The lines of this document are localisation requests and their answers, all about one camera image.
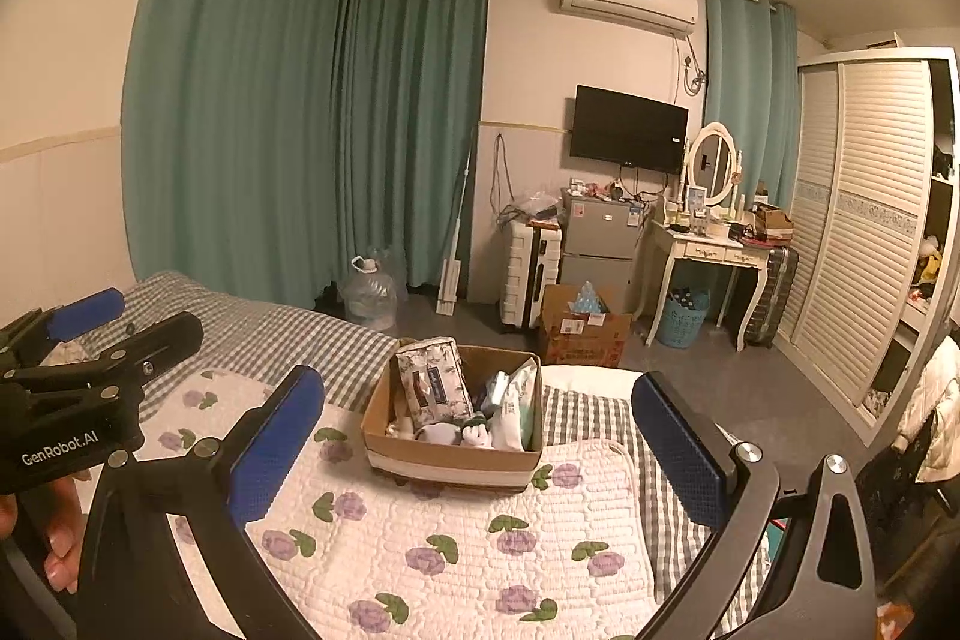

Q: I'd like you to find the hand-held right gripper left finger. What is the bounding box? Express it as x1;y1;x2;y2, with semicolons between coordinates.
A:
75;364;327;640

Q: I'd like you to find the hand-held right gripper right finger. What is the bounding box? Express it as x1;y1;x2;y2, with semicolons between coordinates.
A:
630;371;878;640

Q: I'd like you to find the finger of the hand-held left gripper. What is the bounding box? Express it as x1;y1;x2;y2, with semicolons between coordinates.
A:
0;310;205;405
0;287;127;378

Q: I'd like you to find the floral printed tissue pack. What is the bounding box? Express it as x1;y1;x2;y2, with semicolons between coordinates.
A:
395;338;475;427

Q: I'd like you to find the person's left hand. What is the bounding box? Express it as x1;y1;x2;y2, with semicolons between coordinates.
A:
41;475;83;596

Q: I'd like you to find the grey plaid bedsheet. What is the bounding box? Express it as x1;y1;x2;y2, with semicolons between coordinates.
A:
45;271;773;611

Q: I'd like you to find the blue laundry basket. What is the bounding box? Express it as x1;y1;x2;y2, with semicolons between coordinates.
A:
662;289;711;348

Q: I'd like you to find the printed cardboard box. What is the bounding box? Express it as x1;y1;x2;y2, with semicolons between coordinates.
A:
538;284;632;367

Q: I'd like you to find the clear water jug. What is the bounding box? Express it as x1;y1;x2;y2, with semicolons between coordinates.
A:
341;256;398;332

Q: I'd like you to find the dark suitcase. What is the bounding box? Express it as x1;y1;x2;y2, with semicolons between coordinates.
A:
742;244;800;348

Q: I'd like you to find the floral quilted blanket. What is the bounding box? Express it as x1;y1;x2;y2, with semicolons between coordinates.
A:
97;368;721;640

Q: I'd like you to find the white dressing table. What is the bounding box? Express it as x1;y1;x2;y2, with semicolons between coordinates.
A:
645;212;770;352

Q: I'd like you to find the white mop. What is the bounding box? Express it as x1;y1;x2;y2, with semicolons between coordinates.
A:
436;128;481;317

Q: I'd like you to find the white suitcase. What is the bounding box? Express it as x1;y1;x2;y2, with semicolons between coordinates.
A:
501;220;563;330

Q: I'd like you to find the wide green curtain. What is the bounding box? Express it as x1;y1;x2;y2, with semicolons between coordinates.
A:
120;0;492;311

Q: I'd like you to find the grey mini fridge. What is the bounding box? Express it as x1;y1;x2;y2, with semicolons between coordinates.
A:
561;190;647;311

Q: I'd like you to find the small brown box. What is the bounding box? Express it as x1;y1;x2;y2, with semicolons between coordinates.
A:
754;203;794;240

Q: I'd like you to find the white jacket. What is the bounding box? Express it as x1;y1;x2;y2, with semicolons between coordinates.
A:
896;336;960;483

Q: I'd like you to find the oval vanity mirror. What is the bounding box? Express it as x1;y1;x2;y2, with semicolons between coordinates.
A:
684;121;743;208

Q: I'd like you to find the white louvred wardrobe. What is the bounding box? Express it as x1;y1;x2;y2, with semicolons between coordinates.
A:
776;47;960;446

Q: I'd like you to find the black television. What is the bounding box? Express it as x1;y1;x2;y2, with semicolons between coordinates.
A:
570;83;689;175

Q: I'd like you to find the narrow green curtain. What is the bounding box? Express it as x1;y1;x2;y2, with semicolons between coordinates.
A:
701;0;802;214

